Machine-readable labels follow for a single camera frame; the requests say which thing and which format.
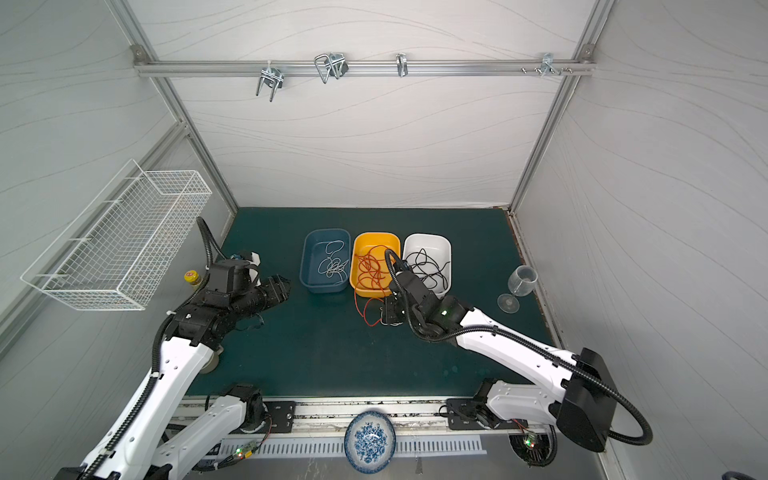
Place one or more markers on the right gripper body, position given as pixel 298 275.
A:
pixel 393 309

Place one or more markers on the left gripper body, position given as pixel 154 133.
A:
pixel 264 292

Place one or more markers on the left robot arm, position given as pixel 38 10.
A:
pixel 188 340

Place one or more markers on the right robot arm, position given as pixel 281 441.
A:
pixel 572 392

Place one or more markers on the sauce bottle yellow cap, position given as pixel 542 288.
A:
pixel 192 278

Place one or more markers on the yellow plastic bin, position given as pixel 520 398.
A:
pixel 369 274

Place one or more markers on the white plastic bin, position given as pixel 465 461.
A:
pixel 430 258

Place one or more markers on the beige ceramic mug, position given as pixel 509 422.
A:
pixel 212 363

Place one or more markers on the green table mat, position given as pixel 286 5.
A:
pixel 324 345

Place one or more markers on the blue plastic bin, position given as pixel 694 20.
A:
pixel 326 261

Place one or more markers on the blue white patterned plate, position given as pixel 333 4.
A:
pixel 370 442

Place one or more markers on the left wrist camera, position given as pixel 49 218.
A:
pixel 254 268

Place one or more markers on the white wire basket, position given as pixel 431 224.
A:
pixel 114 254

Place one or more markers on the metal crossbar rail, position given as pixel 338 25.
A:
pixel 399 66

